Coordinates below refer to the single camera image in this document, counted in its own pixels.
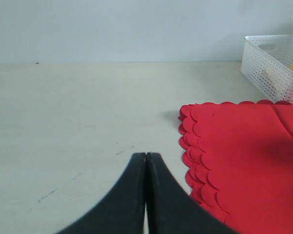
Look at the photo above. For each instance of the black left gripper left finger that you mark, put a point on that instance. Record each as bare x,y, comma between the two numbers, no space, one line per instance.
122,209

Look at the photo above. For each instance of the red scalloped table cloth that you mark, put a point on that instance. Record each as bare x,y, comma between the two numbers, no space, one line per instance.
240,163

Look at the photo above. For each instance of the white woven plastic basket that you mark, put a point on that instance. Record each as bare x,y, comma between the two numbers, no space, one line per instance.
266,64

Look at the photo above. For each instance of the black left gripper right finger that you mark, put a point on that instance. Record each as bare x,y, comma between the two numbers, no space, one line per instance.
170,210

